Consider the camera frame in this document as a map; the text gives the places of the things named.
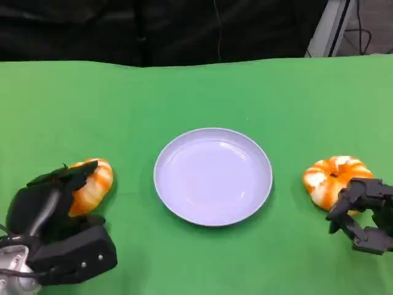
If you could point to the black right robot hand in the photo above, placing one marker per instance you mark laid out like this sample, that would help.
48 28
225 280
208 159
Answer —
368 189

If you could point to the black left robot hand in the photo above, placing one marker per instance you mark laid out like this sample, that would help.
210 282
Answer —
33 202

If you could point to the lilac plate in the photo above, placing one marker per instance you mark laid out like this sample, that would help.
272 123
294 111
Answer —
212 178

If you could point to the green table cloth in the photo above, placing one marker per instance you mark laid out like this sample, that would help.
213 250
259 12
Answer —
196 98

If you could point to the black backdrop cloth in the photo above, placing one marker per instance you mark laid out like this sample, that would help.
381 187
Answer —
122 27

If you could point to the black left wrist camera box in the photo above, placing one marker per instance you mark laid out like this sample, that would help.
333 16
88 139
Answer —
76 255

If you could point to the grey metal frame post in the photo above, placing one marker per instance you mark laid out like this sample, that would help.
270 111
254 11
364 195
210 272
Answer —
331 27

